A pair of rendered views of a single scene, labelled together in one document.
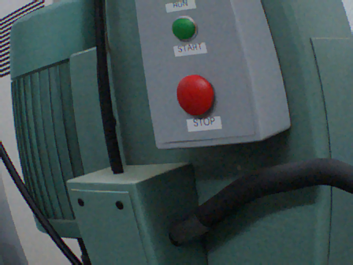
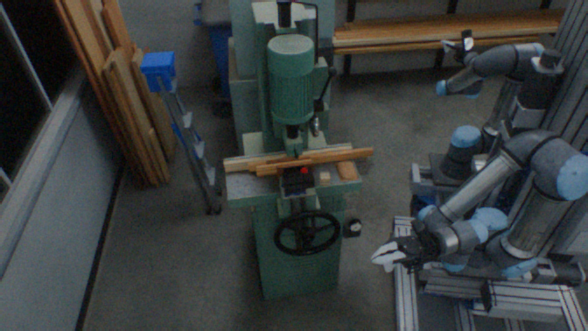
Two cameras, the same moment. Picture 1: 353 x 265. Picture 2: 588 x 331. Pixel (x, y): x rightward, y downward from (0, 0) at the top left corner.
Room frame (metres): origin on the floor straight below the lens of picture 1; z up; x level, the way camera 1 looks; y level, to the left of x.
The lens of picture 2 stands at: (1.92, 1.10, 2.17)
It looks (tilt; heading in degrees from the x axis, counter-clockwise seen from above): 43 degrees down; 225
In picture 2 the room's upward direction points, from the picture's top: 1 degrees counter-clockwise
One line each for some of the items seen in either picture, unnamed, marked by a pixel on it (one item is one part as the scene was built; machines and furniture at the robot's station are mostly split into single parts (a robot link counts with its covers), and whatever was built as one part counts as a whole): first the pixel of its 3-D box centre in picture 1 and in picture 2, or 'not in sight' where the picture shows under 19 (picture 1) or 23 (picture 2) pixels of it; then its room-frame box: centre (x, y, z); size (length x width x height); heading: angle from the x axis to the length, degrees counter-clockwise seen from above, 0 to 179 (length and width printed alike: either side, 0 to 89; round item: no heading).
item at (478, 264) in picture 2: not in sight; (477, 244); (0.76, 0.97, 0.87); 0.15 x 0.15 x 0.10
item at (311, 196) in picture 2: not in sight; (297, 193); (1.07, 0.28, 0.92); 0.15 x 0.13 x 0.09; 143
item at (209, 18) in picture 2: not in sight; (238, 57); (-0.08, -1.52, 0.48); 0.64 x 0.54 x 0.97; 143
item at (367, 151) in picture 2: not in sight; (311, 159); (0.87, 0.18, 0.92); 0.59 x 0.02 x 0.04; 143
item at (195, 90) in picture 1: (195, 94); not in sight; (0.61, -0.02, 1.36); 0.03 x 0.01 x 0.03; 53
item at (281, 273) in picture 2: not in sight; (290, 220); (0.87, 0.04, 0.36); 0.58 x 0.45 x 0.71; 53
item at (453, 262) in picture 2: not in sight; (453, 250); (1.05, 0.94, 1.12); 0.11 x 0.08 x 0.11; 62
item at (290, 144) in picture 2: not in sight; (292, 141); (0.93, 0.12, 1.03); 0.14 x 0.07 x 0.09; 53
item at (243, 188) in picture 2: not in sight; (293, 186); (1.02, 0.21, 0.87); 0.61 x 0.30 x 0.06; 143
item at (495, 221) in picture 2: not in sight; (487, 228); (0.76, 0.97, 0.98); 0.13 x 0.12 x 0.14; 62
